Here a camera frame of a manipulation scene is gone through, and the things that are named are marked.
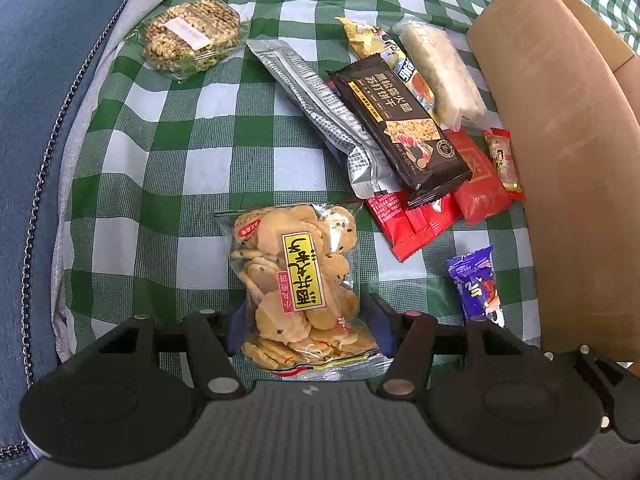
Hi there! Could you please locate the clear bag of round crackers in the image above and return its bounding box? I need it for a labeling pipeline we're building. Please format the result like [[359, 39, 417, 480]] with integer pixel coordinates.
[[216, 200, 390, 380]]

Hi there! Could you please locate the long red snack packet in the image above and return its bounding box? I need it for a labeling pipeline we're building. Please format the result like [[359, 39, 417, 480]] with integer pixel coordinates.
[[366, 192, 461, 262]]

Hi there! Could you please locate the square red snack packet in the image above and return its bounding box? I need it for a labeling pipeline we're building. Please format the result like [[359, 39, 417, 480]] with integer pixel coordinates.
[[444, 129, 512, 226]]

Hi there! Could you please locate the small red candy wrapper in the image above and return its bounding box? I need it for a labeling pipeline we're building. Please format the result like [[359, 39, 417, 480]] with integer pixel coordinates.
[[483, 128, 525, 200]]

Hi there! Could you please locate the purple blue candy wrapper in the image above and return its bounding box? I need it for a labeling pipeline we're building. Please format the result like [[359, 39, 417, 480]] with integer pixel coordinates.
[[447, 245, 506, 327]]

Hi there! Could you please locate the dark brown biscuit packet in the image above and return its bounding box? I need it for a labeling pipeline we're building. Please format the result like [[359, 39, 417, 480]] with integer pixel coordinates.
[[330, 54, 472, 209]]

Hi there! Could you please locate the green white checkered cloth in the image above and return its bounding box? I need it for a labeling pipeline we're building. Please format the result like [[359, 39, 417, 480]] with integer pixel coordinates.
[[51, 0, 640, 391]]

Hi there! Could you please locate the white rice bar in wrapper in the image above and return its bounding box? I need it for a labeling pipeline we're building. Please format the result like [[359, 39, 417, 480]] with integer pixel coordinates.
[[393, 16, 488, 131]]

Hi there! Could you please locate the silver foil snack packet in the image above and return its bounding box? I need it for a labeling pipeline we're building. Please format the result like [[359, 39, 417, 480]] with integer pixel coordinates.
[[246, 39, 401, 200]]

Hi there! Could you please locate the brown cardboard box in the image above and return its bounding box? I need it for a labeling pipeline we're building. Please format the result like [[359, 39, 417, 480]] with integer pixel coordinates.
[[468, 0, 639, 361]]

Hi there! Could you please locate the yellow snack bar wrapper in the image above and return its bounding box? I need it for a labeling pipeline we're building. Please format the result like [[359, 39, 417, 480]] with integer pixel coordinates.
[[337, 16, 435, 110]]

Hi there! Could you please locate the round grain cake in wrapper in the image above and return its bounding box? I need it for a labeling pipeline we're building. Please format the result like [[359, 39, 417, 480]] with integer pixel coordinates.
[[126, 0, 250, 81]]

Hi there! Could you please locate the blue sofa cushion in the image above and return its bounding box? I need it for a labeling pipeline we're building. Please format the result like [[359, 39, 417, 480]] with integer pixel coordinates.
[[1, 0, 125, 479]]

